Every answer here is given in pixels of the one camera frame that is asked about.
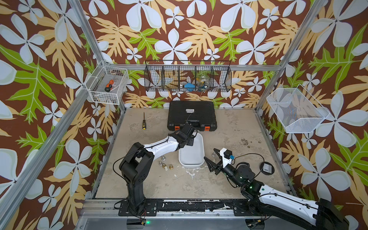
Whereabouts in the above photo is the white mesh basket right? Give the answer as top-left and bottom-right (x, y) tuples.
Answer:
(266, 84), (330, 134)

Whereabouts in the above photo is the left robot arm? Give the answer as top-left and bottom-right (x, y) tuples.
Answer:
(119, 124), (197, 215)

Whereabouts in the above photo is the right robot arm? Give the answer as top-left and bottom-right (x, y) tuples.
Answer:
(204, 148), (349, 230)

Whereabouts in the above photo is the black wire basket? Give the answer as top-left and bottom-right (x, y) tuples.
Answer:
(143, 60), (232, 93)

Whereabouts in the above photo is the yellow black screwdriver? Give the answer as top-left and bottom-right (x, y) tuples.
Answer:
(142, 113), (147, 130)

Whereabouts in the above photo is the black tool case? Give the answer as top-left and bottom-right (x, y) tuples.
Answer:
(167, 101), (218, 131)

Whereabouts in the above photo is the blue object in basket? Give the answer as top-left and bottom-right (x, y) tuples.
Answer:
(184, 83), (196, 92)

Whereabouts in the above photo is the orange black tool in basket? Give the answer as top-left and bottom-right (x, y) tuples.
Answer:
(104, 80), (115, 92)

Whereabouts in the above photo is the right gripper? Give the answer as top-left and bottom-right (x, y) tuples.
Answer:
(205, 149), (243, 188)

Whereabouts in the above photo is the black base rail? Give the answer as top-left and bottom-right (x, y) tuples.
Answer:
(118, 198), (257, 218)

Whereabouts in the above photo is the white wire basket left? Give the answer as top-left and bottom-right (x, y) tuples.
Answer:
(86, 61), (129, 105)

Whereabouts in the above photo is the black round puck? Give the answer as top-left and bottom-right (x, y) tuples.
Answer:
(259, 162), (275, 175)

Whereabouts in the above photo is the clear bottle in basket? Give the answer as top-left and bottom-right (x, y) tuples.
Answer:
(197, 75), (210, 91)

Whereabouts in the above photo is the white storage box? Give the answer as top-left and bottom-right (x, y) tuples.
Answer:
(178, 134), (205, 168)

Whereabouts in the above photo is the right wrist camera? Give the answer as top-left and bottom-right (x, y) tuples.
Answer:
(219, 148), (235, 168)

